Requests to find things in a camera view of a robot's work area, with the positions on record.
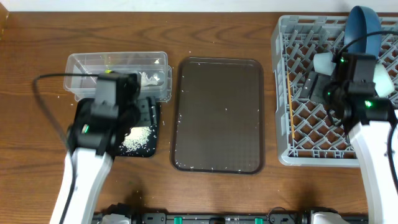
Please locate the black plastic tray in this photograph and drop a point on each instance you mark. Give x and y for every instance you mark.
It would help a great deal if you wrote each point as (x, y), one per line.
(152, 146)

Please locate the mint green bowl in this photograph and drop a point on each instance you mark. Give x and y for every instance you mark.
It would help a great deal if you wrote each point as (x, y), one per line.
(383, 83)

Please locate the dark blue plate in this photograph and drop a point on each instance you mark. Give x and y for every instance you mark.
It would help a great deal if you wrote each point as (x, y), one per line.
(361, 21)

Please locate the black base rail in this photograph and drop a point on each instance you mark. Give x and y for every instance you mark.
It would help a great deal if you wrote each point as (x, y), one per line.
(276, 217)

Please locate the light blue bowl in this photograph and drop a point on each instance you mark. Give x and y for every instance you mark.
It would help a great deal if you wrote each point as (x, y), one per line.
(323, 63)

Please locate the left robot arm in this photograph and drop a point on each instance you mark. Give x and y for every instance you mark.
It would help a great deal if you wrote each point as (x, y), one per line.
(83, 178)

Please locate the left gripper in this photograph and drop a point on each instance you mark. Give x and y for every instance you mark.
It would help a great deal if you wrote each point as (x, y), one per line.
(137, 108)

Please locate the white tissue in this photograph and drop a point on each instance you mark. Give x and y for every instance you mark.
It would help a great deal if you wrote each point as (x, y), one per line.
(148, 79)

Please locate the brown serving tray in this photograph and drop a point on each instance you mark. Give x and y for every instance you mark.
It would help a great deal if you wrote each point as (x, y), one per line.
(219, 116)

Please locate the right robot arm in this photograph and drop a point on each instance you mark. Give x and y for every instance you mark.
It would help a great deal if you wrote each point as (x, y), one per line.
(354, 90)

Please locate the pile of white rice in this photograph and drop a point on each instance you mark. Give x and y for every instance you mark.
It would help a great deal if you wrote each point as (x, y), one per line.
(137, 138)

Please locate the grey dishwasher rack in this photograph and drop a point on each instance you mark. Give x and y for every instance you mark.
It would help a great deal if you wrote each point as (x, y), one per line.
(318, 142)

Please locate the wooden chopstick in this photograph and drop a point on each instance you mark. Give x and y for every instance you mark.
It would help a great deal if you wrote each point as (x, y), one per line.
(290, 107)

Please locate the clear plastic bin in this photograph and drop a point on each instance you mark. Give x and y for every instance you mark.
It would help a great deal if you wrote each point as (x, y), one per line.
(83, 85)

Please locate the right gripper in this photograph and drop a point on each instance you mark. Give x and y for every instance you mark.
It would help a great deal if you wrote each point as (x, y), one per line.
(316, 82)

